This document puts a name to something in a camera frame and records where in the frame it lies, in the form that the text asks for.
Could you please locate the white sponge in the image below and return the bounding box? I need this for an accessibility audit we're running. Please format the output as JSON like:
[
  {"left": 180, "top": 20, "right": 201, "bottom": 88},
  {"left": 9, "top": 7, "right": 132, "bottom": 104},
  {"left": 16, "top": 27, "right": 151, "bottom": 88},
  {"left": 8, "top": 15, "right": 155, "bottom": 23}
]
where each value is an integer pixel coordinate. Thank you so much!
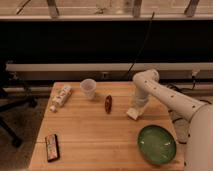
[{"left": 127, "top": 108, "right": 141, "bottom": 120}]

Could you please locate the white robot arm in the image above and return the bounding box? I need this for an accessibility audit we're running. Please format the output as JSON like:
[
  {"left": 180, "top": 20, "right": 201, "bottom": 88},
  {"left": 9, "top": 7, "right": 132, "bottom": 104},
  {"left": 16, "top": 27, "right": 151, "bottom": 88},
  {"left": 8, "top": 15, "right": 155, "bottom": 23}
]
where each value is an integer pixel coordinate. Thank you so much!
[{"left": 132, "top": 69, "right": 213, "bottom": 171}]

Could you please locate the white ceramic cup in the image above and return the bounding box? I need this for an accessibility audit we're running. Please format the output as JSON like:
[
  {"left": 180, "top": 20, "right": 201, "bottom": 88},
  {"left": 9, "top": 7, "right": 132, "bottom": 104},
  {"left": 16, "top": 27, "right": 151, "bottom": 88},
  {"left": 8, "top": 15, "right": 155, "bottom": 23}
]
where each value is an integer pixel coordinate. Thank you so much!
[{"left": 80, "top": 79, "right": 96, "bottom": 100}]

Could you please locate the green plate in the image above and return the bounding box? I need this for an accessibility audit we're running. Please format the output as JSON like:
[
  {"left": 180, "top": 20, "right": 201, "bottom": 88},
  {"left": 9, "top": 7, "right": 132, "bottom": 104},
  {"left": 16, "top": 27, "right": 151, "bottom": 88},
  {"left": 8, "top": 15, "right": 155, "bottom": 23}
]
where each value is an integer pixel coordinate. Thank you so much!
[{"left": 137, "top": 125, "right": 177, "bottom": 165}]

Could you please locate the white tube package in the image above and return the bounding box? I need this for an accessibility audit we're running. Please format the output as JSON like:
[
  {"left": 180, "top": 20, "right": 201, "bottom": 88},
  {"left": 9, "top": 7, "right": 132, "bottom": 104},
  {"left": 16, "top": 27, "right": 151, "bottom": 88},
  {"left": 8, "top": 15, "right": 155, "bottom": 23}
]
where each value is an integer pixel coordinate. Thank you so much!
[{"left": 50, "top": 85, "right": 72, "bottom": 112}]

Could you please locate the dark candy bar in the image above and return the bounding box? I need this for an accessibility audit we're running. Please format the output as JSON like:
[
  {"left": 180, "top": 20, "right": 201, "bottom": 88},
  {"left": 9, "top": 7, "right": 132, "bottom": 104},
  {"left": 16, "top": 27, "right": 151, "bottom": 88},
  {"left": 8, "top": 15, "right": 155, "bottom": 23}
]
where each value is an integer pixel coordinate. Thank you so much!
[{"left": 45, "top": 134, "right": 60, "bottom": 162}]

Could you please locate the white baseboard heater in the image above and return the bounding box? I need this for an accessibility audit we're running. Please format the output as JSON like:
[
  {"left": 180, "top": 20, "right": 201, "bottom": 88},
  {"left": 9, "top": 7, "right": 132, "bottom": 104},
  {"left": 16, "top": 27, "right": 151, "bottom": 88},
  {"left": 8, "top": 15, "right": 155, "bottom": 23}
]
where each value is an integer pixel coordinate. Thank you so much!
[{"left": 6, "top": 62, "right": 213, "bottom": 81}]

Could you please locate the black office chair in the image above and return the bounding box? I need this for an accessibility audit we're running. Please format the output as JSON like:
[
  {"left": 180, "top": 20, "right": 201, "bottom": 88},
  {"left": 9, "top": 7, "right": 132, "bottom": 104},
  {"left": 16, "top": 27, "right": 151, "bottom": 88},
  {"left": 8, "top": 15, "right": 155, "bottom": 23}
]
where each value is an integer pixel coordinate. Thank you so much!
[{"left": 0, "top": 61, "right": 38, "bottom": 149}]

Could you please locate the black cable on wall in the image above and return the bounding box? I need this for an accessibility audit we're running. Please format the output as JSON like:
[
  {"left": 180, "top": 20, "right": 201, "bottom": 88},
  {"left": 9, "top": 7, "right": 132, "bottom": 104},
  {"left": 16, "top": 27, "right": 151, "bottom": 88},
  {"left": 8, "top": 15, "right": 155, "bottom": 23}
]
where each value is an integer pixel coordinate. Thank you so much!
[{"left": 120, "top": 11, "right": 156, "bottom": 81}]

